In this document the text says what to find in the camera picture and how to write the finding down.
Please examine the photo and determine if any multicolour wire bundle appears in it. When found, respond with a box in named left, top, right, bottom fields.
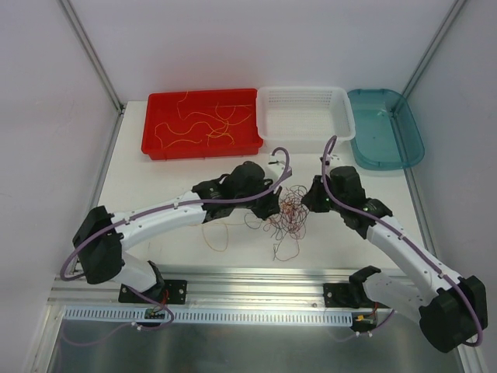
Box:
left=243, top=184, right=311, bottom=262

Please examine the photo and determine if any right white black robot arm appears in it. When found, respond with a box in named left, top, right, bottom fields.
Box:
left=302, top=166, right=488, bottom=353

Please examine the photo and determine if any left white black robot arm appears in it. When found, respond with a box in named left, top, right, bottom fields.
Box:
left=73, top=160, right=291, bottom=302

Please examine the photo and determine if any teal transparent plastic tray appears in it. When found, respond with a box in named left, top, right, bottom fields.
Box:
left=348, top=89, right=425, bottom=171

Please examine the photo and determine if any red plastic tray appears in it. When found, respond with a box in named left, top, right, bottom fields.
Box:
left=141, top=88, right=263, bottom=161

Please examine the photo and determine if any white perforated plastic basket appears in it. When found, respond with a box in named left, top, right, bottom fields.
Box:
left=255, top=86, right=356, bottom=153

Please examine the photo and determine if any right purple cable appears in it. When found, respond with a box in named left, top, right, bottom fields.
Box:
left=321, top=135, right=485, bottom=347

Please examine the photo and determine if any purple cable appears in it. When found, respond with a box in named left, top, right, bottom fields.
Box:
left=321, top=135, right=485, bottom=347
left=61, top=147, right=293, bottom=345

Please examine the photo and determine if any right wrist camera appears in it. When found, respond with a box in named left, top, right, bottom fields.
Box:
left=320, top=153, right=343, bottom=168

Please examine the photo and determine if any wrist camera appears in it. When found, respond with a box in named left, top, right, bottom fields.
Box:
left=320, top=153, right=343, bottom=168
left=266, top=155, right=292, bottom=180

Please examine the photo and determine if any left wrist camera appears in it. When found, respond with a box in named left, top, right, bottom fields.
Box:
left=266, top=155, right=292, bottom=180

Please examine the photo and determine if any aluminium extrusion rail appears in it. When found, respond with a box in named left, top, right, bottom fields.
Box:
left=48, top=265, right=356, bottom=310

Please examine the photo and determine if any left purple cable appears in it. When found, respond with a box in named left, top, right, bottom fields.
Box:
left=61, top=147, right=293, bottom=345

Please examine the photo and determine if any left aluminium frame post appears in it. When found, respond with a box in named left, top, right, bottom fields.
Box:
left=56, top=0, right=124, bottom=113

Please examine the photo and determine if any aluminium frame post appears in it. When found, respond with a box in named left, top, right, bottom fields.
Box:
left=401, top=0, right=469, bottom=99
left=56, top=0, right=124, bottom=113

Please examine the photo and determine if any right aluminium frame post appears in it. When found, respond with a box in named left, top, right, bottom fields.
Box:
left=401, top=0, right=469, bottom=99

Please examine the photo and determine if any white slotted cable duct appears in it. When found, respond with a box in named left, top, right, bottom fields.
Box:
left=64, top=309, right=354, bottom=326

